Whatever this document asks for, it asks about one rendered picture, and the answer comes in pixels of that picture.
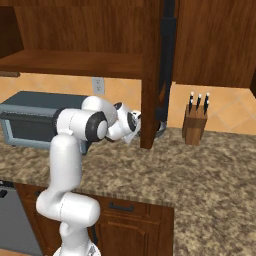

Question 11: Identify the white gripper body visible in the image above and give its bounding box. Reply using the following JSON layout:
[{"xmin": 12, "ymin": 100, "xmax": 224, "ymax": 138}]
[{"xmin": 122, "ymin": 124, "xmax": 142, "ymax": 145}]

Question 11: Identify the grey bowl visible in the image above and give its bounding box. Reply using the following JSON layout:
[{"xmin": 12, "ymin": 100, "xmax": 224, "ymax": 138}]
[{"xmin": 155, "ymin": 120, "xmax": 168, "ymax": 139}]

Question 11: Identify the open wooden cabinet door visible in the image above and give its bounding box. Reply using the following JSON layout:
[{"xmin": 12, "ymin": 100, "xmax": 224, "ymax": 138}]
[{"xmin": 139, "ymin": 0, "xmax": 165, "ymax": 150}]

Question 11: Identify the narrow wooden base cabinet door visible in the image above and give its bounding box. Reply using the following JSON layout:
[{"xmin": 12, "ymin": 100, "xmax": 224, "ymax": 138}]
[{"xmin": 14, "ymin": 182, "xmax": 64, "ymax": 256}]

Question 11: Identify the wooden knife block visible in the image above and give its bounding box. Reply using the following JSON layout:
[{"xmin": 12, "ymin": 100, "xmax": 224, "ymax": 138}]
[{"xmin": 181, "ymin": 104, "xmax": 209, "ymax": 147}]

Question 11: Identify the wooden drawer front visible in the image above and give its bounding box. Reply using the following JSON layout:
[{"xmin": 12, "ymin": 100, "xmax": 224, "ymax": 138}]
[{"xmin": 95, "ymin": 195, "xmax": 150, "ymax": 220}]

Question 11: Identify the blue-grey toaster oven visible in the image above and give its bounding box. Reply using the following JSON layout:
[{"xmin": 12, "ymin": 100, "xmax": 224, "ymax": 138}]
[{"xmin": 0, "ymin": 90, "xmax": 93, "ymax": 156}]

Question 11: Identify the grey dishwasher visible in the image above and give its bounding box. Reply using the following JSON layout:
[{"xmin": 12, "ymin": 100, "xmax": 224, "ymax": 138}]
[{"xmin": 0, "ymin": 179, "xmax": 45, "ymax": 256}]

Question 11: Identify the white wall outlet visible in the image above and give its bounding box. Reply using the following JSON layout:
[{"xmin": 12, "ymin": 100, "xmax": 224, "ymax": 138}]
[{"xmin": 91, "ymin": 76, "xmax": 106, "ymax": 96}]

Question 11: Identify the black-handled knife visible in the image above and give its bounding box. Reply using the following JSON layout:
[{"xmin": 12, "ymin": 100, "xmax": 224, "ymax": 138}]
[
  {"xmin": 195, "ymin": 93, "xmax": 203, "ymax": 112},
  {"xmin": 203, "ymin": 92, "xmax": 211, "ymax": 116},
  {"xmin": 188, "ymin": 91, "xmax": 195, "ymax": 114}
]

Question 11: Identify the black drawer handle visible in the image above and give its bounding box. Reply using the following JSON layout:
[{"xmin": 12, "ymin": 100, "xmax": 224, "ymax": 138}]
[{"xmin": 108, "ymin": 201, "xmax": 135, "ymax": 213}]

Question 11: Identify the long black door handle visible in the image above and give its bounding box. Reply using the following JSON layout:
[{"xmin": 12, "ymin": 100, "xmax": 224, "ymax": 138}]
[{"xmin": 156, "ymin": 0, "xmax": 178, "ymax": 125}]

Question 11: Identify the black base cabinet door handle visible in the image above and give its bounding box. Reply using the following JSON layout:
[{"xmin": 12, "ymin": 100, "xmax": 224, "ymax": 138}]
[{"xmin": 91, "ymin": 224, "xmax": 100, "ymax": 247}]

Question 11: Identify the open wooden wall cabinet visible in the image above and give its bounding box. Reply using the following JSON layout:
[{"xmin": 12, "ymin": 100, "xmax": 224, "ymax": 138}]
[{"xmin": 0, "ymin": 0, "xmax": 146, "ymax": 80}]

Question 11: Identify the closed wooden wall cabinet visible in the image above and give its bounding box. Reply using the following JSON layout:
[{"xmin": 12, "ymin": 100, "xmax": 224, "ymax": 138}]
[{"xmin": 172, "ymin": 0, "xmax": 256, "ymax": 90}]

